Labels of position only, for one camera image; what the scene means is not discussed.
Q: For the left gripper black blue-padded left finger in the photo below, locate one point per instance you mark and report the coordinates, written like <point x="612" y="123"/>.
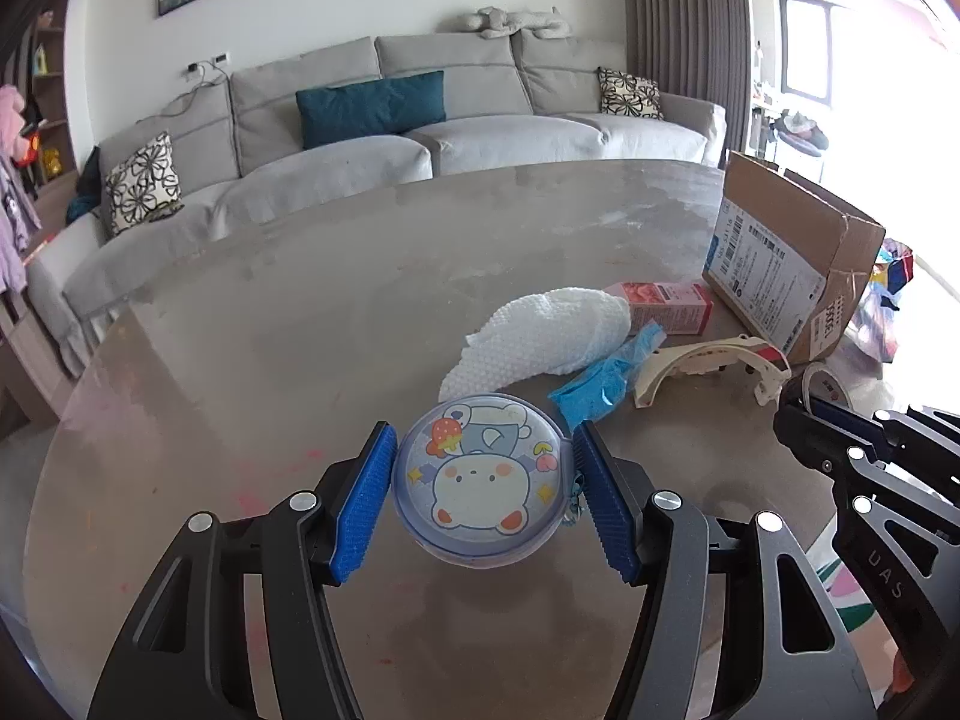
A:
<point x="182" y="651"/>

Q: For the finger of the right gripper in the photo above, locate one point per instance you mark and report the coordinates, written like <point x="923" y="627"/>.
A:
<point x="851" y="450"/>
<point x="927" y="435"/>

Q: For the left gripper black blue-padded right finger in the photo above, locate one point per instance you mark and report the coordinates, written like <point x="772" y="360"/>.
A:
<point x="784" y="650"/>

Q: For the blue plastic bag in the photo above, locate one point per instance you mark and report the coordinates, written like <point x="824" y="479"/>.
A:
<point x="599" y="389"/>

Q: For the round bear cartoon case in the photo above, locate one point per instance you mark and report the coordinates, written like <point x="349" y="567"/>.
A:
<point x="484" y="481"/>

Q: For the tape roll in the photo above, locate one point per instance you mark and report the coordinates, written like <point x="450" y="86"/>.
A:
<point x="817" y="382"/>

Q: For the cream curved plastic piece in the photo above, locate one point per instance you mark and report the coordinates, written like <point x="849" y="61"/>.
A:
<point x="699" y="359"/>

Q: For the colourful plastic bag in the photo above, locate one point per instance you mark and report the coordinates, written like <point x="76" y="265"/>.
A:
<point x="872" y="327"/>

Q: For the brown cardboard box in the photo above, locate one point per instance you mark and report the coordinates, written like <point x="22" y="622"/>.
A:
<point x="790" y="258"/>

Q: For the pink carton box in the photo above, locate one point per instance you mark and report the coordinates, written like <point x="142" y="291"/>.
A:
<point x="681" y="309"/>

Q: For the white crumpled paper towel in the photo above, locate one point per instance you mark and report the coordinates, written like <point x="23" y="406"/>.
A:
<point x="544" y="334"/>

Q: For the office chair with clothes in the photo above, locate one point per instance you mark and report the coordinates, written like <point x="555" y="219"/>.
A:
<point x="801" y="133"/>

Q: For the wooden shelf with toys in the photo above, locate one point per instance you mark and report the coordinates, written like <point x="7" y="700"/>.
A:
<point x="34" y="381"/>

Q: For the floral cushion right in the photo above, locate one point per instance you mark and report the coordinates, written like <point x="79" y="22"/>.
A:
<point x="629" y="95"/>

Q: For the floral cushion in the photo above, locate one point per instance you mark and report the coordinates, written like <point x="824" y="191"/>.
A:
<point x="629" y="95"/>
<point x="144" y="188"/>

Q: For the grey curtain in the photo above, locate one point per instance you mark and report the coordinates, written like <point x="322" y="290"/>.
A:
<point x="699" y="49"/>

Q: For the floral cushion left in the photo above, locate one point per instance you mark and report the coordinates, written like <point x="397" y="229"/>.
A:
<point x="144" y="188"/>

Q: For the grey fabric sofa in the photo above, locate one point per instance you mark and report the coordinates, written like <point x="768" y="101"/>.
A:
<point x="238" y="152"/>

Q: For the plush toy on sofa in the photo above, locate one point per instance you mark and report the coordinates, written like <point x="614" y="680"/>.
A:
<point x="494" y="23"/>

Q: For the teal cushion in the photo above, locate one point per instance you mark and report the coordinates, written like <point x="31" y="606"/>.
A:
<point x="391" y="106"/>

